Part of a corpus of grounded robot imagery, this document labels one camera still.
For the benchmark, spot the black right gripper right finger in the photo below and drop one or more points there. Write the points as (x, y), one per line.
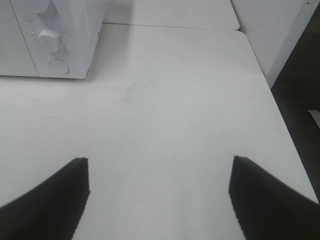
(268, 209)

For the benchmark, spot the white microwave knob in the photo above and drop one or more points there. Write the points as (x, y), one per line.
(40, 6)
(49, 41)

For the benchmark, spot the round white door button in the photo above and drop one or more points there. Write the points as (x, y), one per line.
(59, 66)

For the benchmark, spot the white microwave oven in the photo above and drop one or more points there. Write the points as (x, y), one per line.
(78, 22)

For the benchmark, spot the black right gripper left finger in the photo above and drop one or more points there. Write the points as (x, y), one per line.
(50, 211)

